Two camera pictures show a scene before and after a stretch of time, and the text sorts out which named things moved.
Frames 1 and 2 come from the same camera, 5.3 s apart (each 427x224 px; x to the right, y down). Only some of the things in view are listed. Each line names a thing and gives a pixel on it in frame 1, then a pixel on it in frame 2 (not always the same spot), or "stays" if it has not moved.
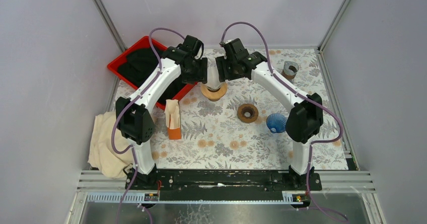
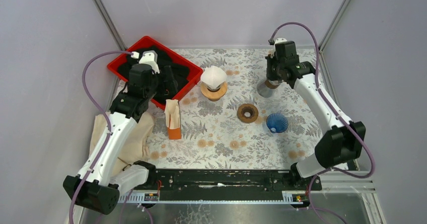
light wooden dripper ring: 214,96 stays
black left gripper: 200,71 -> 169,81
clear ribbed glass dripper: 214,89 stays
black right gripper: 221,62 -> 269,76
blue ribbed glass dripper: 276,123 stays
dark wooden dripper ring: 247,113 stays
